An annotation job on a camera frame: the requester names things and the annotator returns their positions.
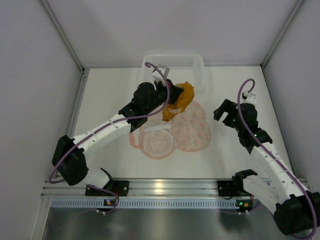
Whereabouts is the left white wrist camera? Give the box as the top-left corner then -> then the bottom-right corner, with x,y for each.
152,65 -> 170,81

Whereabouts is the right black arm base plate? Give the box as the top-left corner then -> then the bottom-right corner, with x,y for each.
217,178 -> 252,199

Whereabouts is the pink mesh bra laundry bag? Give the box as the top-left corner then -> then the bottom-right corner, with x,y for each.
129,101 -> 211,160

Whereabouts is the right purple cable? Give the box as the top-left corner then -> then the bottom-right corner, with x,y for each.
236,78 -> 316,238

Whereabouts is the purple cable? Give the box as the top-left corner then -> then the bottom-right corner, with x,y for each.
236,78 -> 316,238
48,61 -> 173,213

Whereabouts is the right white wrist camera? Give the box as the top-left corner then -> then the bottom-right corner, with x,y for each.
240,91 -> 257,106

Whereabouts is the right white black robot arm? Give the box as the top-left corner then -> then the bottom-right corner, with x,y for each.
213,99 -> 320,238

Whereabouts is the mustard yellow lace bra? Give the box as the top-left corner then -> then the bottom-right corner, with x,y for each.
162,81 -> 195,122

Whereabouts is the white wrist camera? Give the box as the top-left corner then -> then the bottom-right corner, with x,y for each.
152,65 -> 170,81
240,91 -> 257,106

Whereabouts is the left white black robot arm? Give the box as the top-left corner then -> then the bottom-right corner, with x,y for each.
52,79 -> 185,189

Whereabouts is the aluminium mounting rail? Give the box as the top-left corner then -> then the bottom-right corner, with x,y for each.
40,178 -> 232,199

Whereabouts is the white plastic basket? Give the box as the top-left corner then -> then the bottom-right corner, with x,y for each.
136,53 -> 206,95

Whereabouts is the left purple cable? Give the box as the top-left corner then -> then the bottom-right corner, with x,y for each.
48,61 -> 173,213

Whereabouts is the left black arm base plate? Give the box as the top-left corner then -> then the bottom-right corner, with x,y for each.
85,180 -> 130,197

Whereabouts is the white slotted cable duct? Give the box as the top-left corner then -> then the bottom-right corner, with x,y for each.
51,198 -> 239,210

